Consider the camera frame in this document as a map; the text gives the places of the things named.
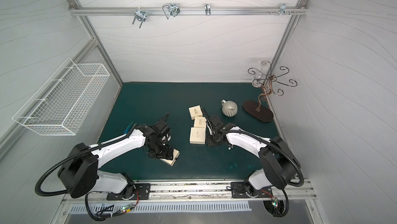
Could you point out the aluminium crossbar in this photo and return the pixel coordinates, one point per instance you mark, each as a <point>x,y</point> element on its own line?
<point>185,11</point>

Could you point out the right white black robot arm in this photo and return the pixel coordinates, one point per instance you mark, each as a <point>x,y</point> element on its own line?
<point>279,165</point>

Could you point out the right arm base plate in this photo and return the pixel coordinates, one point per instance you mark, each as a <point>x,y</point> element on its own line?
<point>242,190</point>

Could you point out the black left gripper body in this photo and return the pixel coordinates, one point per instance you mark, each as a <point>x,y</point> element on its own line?
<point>164,154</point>

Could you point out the metal jewelry stand dark base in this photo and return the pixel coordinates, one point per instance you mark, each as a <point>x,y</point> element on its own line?
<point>263,79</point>

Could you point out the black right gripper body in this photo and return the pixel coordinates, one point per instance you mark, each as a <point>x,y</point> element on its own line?
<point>212,128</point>

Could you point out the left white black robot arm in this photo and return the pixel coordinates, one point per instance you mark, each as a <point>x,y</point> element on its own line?
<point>83,175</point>

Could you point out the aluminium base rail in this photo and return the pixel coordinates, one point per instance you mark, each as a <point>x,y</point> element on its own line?
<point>199,190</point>

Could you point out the metal clamp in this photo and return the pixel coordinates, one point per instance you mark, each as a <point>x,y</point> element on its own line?
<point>283,11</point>
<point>207,9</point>
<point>139,17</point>
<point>171,9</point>

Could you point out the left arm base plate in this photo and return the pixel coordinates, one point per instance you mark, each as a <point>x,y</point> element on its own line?
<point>137,191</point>

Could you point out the white slotted cable duct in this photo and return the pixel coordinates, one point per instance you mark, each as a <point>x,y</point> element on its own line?
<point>169,207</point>

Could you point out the grey ribbed ceramic mug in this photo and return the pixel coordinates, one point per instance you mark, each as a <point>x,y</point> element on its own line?
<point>229,108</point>

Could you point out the white wire basket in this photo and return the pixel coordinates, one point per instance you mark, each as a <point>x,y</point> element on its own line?
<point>59,107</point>

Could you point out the cream drawer jewelry box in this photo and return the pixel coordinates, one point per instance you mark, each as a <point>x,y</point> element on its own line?
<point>195,112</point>

